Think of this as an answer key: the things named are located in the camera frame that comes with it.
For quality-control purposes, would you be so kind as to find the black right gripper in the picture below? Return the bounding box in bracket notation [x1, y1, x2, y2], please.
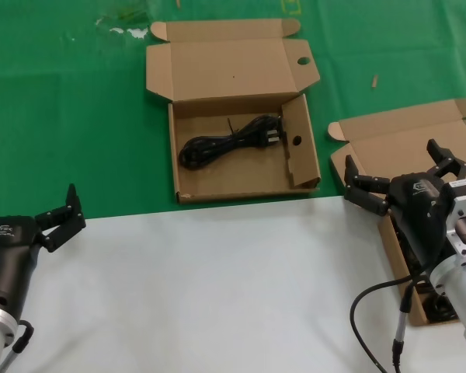
[343, 139, 466, 269]

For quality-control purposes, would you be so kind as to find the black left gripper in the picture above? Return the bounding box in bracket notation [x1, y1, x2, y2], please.
[0, 184, 87, 315]

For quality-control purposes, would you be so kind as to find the black power cord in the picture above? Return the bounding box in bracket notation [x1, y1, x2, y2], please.
[178, 115, 288, 170]

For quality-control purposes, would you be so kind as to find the empty open cardboard box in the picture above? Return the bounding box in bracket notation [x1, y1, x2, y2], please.
[144, 17, 324, 204]

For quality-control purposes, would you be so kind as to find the green table cloth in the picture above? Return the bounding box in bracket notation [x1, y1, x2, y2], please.
[0, 0, 466, 225]

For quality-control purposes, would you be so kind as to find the open cardboard box with cables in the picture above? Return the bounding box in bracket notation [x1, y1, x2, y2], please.
[326, 97, 466, 327]

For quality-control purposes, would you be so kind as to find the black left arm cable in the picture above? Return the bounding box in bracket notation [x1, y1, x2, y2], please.
[0, 318, 35, 373]

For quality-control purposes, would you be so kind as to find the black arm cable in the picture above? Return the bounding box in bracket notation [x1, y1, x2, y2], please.
[0, 318, 35, 373]
[349, 271, 434, 373]

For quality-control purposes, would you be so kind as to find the pile of black power cords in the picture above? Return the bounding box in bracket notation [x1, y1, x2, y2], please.
[391, 217, 461, 322]

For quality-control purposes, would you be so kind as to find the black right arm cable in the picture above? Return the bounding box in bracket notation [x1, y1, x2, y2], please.
[349, 271, 434, 373]

